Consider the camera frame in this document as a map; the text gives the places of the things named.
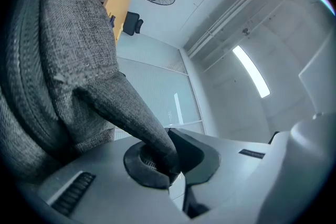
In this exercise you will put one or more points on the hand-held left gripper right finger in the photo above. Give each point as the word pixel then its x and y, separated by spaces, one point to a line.
pixel 236 178

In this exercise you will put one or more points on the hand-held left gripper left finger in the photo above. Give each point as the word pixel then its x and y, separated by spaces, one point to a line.
pixel 105 191

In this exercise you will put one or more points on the grey woven fabric bag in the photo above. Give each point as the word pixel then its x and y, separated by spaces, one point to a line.
pixel 73 34

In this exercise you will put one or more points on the black mesh office chair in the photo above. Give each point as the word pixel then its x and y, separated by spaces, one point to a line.
pixel 131 23

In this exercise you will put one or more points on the long ceiling light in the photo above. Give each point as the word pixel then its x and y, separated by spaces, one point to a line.
pixel 251 70

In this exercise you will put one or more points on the white ceiling pipes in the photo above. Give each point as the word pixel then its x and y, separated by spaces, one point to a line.
pixel 244 13

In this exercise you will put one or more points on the blue cloth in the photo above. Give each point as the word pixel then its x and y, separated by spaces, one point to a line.
pixel 113 21

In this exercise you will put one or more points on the round wooden table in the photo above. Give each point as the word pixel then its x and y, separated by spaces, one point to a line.
pixel 119 2

